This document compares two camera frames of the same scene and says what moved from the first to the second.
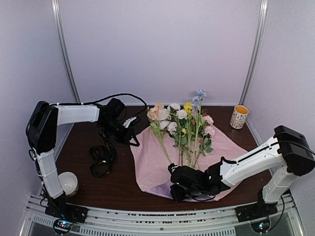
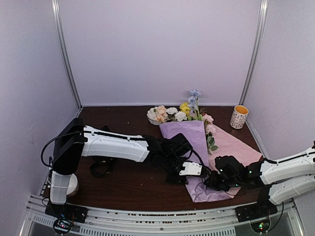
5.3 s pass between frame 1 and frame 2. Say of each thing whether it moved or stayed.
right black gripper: moved
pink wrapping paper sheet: moved
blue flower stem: moved
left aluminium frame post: stayed
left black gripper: moved
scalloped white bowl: stayed
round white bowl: stayed
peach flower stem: moved
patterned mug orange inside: stayed
